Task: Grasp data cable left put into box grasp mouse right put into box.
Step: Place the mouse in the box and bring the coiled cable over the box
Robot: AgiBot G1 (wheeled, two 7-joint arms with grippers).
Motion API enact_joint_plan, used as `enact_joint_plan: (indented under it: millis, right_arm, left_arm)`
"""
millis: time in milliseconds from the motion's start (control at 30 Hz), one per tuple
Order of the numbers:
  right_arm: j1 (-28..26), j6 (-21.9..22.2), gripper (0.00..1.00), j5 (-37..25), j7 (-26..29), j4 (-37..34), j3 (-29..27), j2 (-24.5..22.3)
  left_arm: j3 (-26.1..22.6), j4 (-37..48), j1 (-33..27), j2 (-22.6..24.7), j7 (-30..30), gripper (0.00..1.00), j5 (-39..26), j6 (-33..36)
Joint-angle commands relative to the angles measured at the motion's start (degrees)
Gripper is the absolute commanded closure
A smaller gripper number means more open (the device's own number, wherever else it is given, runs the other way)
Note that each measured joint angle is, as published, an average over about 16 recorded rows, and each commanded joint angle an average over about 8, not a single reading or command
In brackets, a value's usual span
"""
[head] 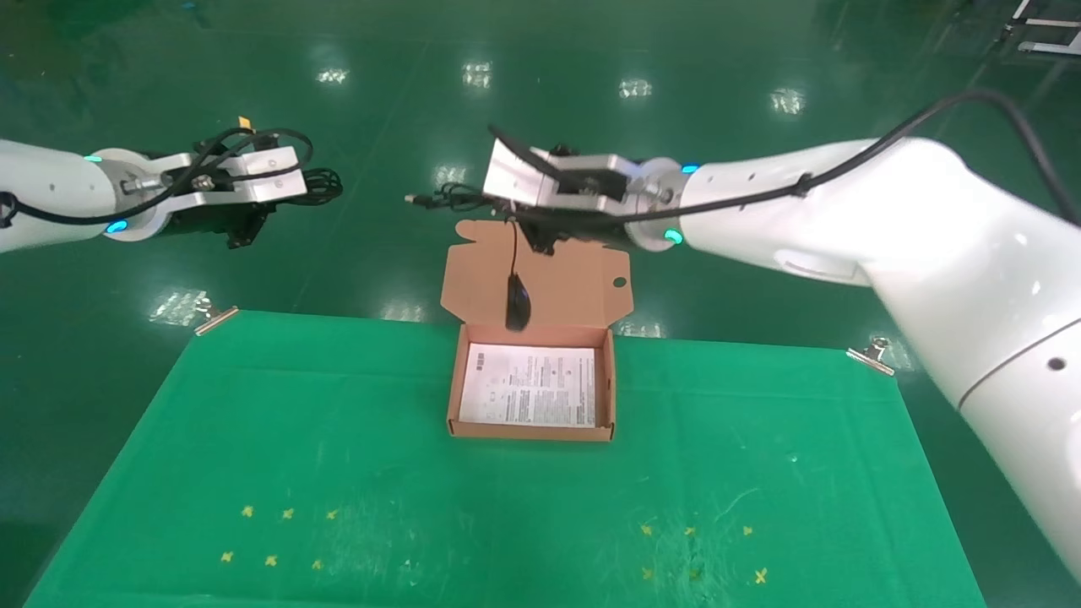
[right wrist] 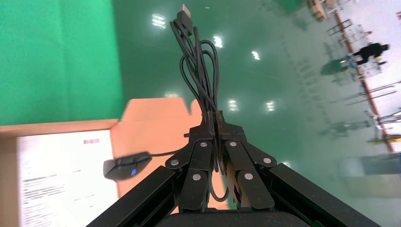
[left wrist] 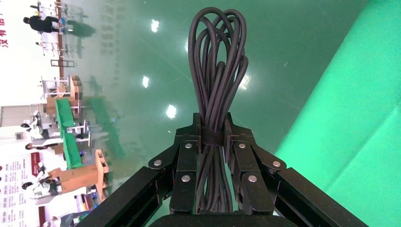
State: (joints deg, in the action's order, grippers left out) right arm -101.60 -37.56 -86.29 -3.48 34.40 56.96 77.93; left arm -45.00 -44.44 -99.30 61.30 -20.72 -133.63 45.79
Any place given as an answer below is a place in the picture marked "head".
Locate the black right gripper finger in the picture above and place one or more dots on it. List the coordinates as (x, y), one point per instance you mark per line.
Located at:
(536, 236)

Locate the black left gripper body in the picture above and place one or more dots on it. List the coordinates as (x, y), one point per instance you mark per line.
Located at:
(211, 221)

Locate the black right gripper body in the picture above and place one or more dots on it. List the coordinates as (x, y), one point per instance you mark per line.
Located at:
(583, 226)

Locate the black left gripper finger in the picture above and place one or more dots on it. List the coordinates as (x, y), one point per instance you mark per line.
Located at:
(245, 236)

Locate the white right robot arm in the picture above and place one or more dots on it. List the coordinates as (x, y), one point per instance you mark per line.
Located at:
(929, 236)

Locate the brown cardboard box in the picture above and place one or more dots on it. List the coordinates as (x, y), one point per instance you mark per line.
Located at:
(574, 287)

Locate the metal spring clip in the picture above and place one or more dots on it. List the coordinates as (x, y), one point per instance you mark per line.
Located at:
(870, 359)
(215, 321)

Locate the white printed paper sheet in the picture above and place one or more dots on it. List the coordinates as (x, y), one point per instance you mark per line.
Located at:
(524, 388)

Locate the green table cloth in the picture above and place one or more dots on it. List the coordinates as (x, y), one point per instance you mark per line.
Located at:
(743, 422)

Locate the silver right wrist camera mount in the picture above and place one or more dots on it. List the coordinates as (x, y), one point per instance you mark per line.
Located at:
(515, 181)

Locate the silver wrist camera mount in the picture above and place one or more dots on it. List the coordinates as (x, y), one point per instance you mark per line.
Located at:
(515, 181)
(270, 181)

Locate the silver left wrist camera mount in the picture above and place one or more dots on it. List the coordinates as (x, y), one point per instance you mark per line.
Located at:
(270, 181)

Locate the white metal frame base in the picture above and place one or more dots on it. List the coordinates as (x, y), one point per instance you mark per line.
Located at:
(1051, 48)

